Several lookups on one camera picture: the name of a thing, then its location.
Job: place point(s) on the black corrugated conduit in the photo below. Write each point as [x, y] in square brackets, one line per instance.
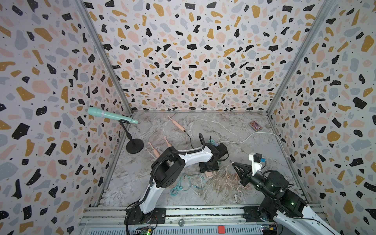
[167, 168]

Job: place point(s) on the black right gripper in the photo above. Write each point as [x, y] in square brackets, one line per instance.
[244, 175]

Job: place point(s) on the teal plug adapter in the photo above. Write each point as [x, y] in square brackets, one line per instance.
[214, 143]

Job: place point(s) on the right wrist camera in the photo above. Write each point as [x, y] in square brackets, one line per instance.
[257, 161]

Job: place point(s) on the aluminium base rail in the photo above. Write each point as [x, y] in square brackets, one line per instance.
[206, 220]

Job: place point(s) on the pink plug adapter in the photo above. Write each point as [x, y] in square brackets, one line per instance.
[208, 175]

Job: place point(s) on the pink toothbrush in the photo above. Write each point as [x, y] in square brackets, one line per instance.
[177, 125]
[155, 151]
[167, 142]

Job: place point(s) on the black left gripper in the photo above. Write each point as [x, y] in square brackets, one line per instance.
[206, 168]

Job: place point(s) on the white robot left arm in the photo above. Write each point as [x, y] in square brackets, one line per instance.
[149, 199]

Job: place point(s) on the small colourful card box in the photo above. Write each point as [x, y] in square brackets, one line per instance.
[255, 126]

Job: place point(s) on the black microphone stand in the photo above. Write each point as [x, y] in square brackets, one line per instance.
[134, 146]

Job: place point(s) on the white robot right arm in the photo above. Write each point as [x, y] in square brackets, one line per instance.
[280, 204]

